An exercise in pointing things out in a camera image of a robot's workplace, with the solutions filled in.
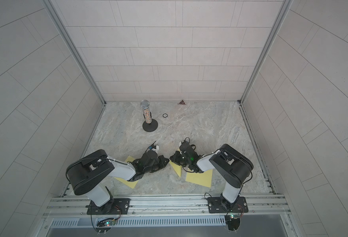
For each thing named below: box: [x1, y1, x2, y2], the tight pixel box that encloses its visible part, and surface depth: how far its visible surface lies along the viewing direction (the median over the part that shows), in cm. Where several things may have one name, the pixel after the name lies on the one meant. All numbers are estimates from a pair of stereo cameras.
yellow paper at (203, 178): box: [185, 169, 214, 188], surface depth 81 cm
